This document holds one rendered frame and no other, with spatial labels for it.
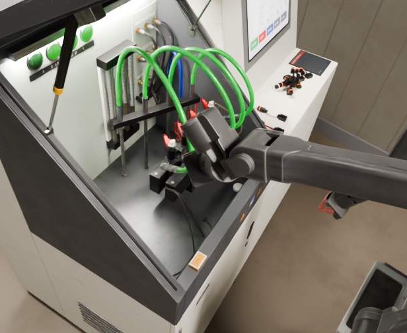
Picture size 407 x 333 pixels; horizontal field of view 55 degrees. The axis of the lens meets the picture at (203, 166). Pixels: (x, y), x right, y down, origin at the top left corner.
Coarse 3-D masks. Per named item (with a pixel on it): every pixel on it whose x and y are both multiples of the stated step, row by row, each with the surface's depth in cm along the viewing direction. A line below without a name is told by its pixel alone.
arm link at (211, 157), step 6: (210, 150) 64; (216, 150) 64; (210, 156) 65; (216, 156) 65; (222, 156) 64; (210, 162) 65; (216, 162) 65; (210, 168) 65; (216, 168) 65; (222, 168) 65; (210, 174) 68; (216, 174) 65; (222, 174) 65; (222, 180) 66; (228, 180) 66
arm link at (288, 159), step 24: (240, 144) 60; (264, 144) 60; (288, 144) 58; (312, 144) 58; (264, 168) 59; (288, 168) 57; (312, 168) 55; (336, 168) 53; (360, 168) 51; (384, 168) 50; (360, 192) 53; (384, 192) 51
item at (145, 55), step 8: (128, 48) 98; (136, 48) 95; (120, 56) 104; (144, 56) 93; (120, 64) 107; (152, 64) 91; (120, 72) 110; (160, 72) 90; (120, 80) 113; (168, 88) 90; (120, 96) 118; (176, 96) 90; (120, 104) 120; (176, 104) 90; (184, 120) 90; (184, 168) 100
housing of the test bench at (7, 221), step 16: (0, 0) 89; (16, 0) 89; (0, 160) 104; (0, 176) 112; (0, 192) 120; (0, 208) 130; (16, 208) 122; (0, 224) 142; (16, 224) 132; (0, 240) 157; (16, 240) 144; (32, 240) 134; (16, 256) 159; (32, 256) 146; (16, 272) 177; (32, 272) 161; (32, 288) 179; (48, 288) 163; (48, 304) 182
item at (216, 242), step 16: (240, 192) 128; (256, 192) 136; (240, 208) 124; (224, 224) 119; (240, 224) 136; (208, 240) 114; (224, 240) 121; (192, 256) 110; (208, 256) 111; (192, 272) 107; (208, 272) 120; (192, 288) 109
